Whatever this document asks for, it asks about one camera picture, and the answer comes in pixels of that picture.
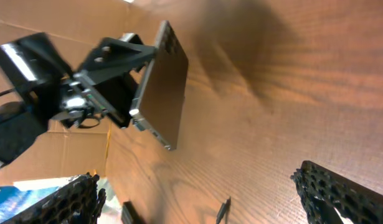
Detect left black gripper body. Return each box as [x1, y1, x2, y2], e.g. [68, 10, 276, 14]
[0, 32, 138, 129]

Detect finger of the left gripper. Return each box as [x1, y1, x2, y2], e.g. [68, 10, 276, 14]
[77, 37, 156, 77]

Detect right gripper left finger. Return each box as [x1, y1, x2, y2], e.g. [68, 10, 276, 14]
[3, 173, 106, 224]

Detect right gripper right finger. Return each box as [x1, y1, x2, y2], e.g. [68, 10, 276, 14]
[290, 161, 383, 224]

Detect bronze Galaxy smartphone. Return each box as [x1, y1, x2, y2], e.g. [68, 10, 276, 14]
[130, 21, 189, 151]

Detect black USB charging cable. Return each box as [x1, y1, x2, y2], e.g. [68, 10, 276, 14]
[215, 195, 232, 224]

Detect cardboard panel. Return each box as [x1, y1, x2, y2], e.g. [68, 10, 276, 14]
[0, 0, 161, 186]

